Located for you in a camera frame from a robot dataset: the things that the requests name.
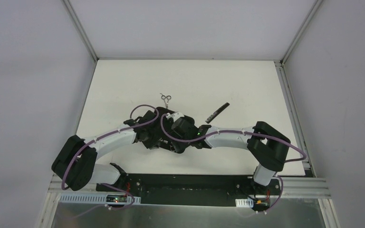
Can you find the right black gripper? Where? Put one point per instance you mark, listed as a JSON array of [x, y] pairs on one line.
[[185, 128]]

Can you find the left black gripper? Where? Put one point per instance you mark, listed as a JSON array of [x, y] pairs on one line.
[[162, 143]]

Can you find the black zip tool case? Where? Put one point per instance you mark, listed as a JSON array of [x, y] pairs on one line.
[[165, 141]]

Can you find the black comb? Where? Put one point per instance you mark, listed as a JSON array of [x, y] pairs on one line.
[[216, 113]]

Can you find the silver thinning scissors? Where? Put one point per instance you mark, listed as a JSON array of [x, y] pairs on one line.
[[166, 99]]

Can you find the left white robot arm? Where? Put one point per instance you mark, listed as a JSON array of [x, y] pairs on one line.
[[76, 162]]

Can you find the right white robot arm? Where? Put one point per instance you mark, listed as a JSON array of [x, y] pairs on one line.
[[268, 145]]

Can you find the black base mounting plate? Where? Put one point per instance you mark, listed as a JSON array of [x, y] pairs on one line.
[[194, 190]]

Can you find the right white cable duct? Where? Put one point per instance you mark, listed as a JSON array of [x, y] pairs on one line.
[[244, 203]]

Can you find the white cable duct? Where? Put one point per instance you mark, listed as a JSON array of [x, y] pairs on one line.
[[244, 203], [109, 199]]

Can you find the left white cable duct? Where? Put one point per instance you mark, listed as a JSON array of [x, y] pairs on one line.
[[109, 199]]

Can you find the aluminium frame rail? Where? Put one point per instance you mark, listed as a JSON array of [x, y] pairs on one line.
[[294, 187]]

